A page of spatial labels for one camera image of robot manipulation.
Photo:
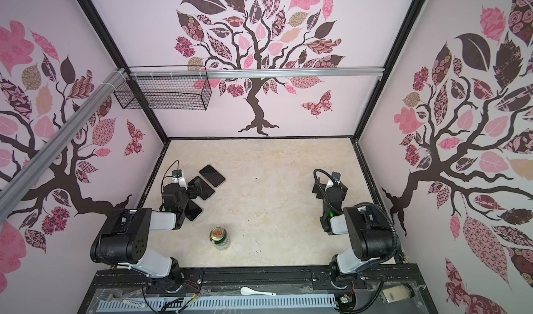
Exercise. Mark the white slotted cable duct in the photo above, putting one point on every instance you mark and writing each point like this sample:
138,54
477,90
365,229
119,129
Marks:
217,304

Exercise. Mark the aluminium rail back wall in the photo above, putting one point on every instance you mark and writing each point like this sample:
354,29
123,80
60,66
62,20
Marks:
260,73

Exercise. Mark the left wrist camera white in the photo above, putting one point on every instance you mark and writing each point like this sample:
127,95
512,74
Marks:
179,178

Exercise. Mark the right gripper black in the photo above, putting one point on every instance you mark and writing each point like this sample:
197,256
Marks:
323,192

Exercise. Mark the green beverage can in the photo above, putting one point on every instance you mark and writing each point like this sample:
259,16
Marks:
219,238

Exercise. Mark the white power adapter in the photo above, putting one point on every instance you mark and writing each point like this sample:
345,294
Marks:
395,294

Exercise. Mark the black smartphone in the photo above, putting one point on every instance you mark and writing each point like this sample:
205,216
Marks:
198,187
192,210
211,175

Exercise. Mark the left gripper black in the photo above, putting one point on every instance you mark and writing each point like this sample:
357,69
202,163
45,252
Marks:
183,195

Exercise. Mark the white plastic spoon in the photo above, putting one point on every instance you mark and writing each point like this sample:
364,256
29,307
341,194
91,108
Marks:
247,291

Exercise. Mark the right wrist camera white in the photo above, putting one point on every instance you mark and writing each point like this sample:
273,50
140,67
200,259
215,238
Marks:
333,178

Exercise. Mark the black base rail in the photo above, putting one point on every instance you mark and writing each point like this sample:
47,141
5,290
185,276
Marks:
353,293

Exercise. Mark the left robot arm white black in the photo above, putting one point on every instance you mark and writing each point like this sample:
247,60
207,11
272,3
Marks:
123,240

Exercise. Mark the black wire basket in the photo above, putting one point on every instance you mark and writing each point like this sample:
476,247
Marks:
177,87

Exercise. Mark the aluminium rail wall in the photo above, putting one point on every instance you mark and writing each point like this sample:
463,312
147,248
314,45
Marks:
260,73
17,188

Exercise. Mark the aluminium rail left wall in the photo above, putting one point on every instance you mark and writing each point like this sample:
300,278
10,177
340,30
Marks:
17,188

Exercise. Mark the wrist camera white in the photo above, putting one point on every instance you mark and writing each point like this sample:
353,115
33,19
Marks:
179,178
333,178

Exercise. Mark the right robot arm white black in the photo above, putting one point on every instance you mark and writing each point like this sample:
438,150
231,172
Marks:
371,234

